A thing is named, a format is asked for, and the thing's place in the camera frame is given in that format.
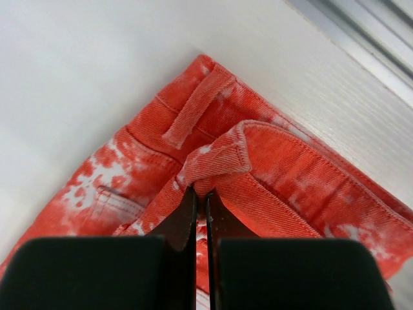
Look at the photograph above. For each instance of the orange white-speckled trousers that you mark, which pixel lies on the orange white-speckled trousers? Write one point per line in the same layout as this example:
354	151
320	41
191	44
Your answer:
301	227

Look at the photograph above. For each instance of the right aluminium frame post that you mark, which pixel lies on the right aluminium frame post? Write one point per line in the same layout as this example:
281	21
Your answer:
377	34

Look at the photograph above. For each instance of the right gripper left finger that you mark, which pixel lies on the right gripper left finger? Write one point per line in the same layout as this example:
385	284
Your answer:
179	224

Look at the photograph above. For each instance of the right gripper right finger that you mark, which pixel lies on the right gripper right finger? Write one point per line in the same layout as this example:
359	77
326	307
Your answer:
213	207

